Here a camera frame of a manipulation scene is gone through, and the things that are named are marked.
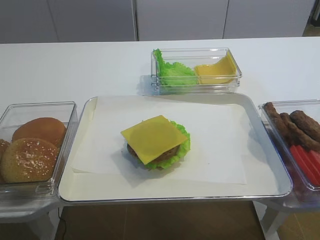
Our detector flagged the middle brown meat patty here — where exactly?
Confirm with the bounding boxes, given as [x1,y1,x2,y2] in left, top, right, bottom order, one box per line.
[280,112,320,152]

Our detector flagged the red tomato slice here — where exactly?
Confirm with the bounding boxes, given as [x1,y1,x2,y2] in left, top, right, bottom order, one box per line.
[295,145,320,187]
[307,150,320,171]
[289,145,320,187]

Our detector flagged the left red tomato slice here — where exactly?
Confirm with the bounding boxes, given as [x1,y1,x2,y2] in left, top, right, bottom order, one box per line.
[289,145,320,187]

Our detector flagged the clear lettuce cheese container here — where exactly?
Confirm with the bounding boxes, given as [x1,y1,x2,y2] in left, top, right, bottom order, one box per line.
[150,47,242,95]

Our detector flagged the white paper sheet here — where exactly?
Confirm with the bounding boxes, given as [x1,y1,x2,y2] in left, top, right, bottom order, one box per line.
[72,95,248,185]

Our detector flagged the clear bun container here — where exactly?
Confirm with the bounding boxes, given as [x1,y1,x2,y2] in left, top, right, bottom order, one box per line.
[0,101,78,200]

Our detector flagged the green lettuce leaves in container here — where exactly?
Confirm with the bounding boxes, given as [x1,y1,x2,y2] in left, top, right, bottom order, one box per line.
[152,48,198,86]

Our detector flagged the left brown meat patty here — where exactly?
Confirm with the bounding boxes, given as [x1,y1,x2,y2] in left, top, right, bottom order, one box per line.
[263,102,293,147]

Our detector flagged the brown patty on burger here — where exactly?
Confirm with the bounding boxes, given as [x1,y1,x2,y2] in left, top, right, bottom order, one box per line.
[127,144,180,164]

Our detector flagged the clear patty tomato container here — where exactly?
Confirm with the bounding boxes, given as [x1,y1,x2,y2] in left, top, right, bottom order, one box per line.
[259,100,320,202]

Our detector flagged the sesame seed top bun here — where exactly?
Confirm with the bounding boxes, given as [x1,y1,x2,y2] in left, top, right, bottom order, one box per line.
[0,138,59,183]

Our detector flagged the green lettuce under patty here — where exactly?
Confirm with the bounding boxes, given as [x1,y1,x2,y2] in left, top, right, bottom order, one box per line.
[145,120,191,170]

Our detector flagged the right brown meat patty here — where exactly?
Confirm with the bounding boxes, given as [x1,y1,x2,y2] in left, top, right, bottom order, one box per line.
[289,110,320,143]

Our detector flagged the yellow cheese slices in container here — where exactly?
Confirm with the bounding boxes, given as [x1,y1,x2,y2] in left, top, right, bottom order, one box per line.
[194,54,237,85]

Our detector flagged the brown meat patty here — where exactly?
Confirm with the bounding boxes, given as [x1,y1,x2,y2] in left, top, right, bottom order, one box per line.
[289,110,320,143]
[263,102,293,147]
[280,112,320,152]

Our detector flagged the partial sesame bun at edge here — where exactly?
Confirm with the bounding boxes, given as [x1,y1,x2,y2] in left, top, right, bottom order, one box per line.
[0,139,10,185]

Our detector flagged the plain brown bun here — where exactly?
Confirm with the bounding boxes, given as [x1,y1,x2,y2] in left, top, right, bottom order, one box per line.
[11,117,67,148]

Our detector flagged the yellow cheese slice on burger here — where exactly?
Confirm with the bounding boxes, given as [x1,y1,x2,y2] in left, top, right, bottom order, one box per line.
[121,115,187,165]

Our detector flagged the right red tomato slice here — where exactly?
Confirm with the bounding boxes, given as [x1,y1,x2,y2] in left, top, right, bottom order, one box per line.
[307,150,320,171]

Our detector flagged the middle red tomato slice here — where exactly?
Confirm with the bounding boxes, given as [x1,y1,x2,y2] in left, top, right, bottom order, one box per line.
[295,145,320,187]

